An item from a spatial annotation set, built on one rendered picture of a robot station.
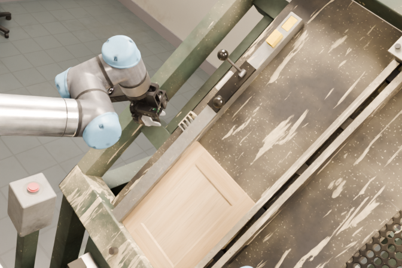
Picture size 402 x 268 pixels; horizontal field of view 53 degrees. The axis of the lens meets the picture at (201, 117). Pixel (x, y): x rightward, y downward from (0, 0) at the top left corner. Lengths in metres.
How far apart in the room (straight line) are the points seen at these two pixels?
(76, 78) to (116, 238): 0.76
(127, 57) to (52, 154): 2.09
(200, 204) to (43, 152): 1.73
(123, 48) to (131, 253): 0.81
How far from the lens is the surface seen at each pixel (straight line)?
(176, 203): 1.42
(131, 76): 0.91
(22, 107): 0.77
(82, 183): 1.62
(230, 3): 1.49
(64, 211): 1.81
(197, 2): 4.17
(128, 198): 1.49
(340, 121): 1.23
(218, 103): 1.25
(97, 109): 0.81
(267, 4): 1.54
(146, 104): 1.04
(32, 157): 2.88
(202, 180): 1.38
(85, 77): 0.88
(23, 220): 1.54
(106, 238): 1.54
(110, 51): 0.88
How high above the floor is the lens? 2.13
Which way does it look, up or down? 37 degrees down
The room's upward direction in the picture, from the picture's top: 24 degrees clockwise
